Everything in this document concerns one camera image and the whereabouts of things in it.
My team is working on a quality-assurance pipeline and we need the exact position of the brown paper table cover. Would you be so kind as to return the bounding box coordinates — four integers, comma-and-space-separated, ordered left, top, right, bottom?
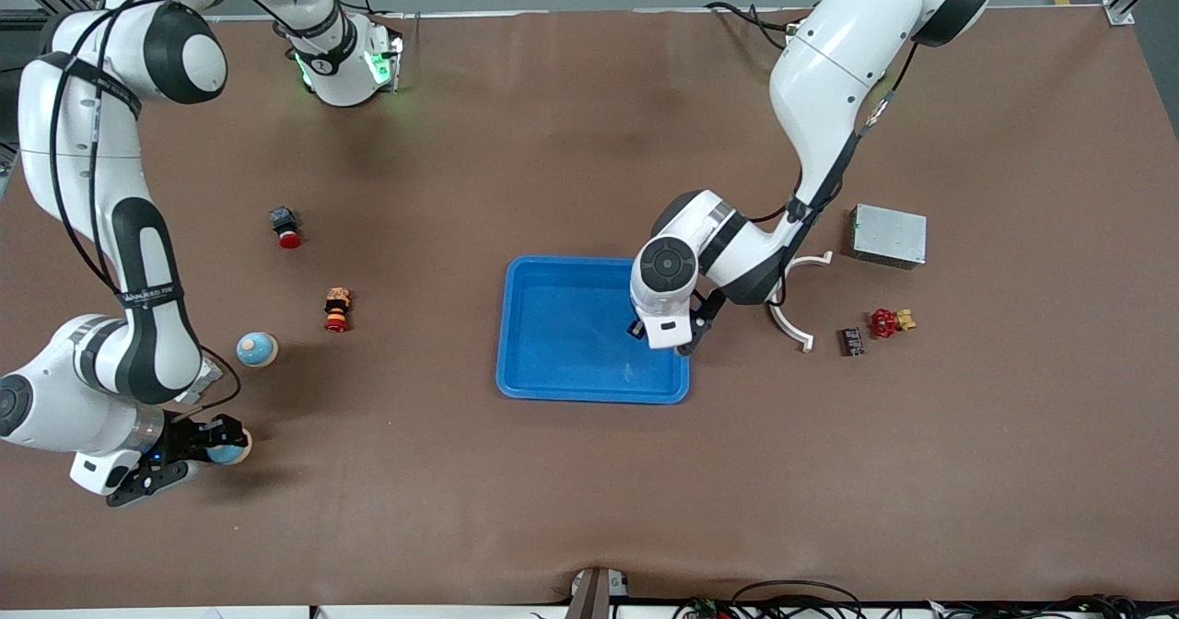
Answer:
0, 6, 1179, 613

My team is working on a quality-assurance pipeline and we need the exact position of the red button with black base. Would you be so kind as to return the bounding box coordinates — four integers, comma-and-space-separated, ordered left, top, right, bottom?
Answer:
269, 206, 304, 250

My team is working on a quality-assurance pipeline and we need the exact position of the blue plastic tray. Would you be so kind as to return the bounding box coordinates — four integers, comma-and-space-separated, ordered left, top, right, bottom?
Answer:
496, 255, 692, 405

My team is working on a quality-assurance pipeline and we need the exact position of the black left base cable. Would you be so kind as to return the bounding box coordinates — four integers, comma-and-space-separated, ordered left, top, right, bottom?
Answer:
705, 0, 802, 53

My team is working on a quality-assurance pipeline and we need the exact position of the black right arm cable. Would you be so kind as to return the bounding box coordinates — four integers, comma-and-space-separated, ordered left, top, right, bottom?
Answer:
46, 0, 243, 415

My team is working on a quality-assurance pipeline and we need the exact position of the black cable bundle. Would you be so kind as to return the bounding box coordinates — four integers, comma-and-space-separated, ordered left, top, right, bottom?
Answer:
940, 593, 1179, 619

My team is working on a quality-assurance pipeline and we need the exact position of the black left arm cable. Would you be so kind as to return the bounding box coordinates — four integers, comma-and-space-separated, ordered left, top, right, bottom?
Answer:
755, 39, 922, 311

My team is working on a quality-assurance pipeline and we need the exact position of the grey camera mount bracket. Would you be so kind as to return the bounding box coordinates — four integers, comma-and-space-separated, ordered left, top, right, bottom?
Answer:
566, 566, 629, 619

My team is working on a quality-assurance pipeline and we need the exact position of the grey metal power supply box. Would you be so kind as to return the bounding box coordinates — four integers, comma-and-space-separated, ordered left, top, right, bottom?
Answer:
849, 204, 928, 271

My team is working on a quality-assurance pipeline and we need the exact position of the black cable loop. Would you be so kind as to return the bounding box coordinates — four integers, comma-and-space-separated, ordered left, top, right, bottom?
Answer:
732, 580, 864, 619

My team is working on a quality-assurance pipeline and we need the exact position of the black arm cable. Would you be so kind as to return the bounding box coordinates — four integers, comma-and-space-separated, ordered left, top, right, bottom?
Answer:
46, 0, 243, 415
755, 39, 922, 311

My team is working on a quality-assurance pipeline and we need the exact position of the white curved plastic clamp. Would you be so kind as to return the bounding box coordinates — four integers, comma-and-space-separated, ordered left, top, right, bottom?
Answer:
768, 250, 835, 354

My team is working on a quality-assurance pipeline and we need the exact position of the red valve with brass fitting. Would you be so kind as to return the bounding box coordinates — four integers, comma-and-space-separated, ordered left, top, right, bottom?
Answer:
870, 308, 917, 340

